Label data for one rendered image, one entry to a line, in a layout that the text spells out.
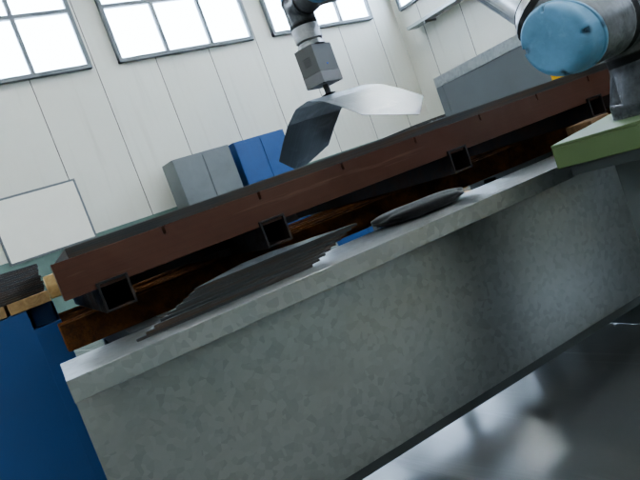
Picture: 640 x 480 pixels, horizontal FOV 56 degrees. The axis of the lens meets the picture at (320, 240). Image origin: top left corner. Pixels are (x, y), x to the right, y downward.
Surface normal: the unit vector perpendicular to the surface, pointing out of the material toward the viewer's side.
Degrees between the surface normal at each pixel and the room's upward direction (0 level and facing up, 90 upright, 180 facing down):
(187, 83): 90
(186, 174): 90
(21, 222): 90
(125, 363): 90
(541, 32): 99
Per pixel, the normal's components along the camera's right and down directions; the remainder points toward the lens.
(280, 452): 0.43, -0.07
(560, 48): -0.73, 0.47
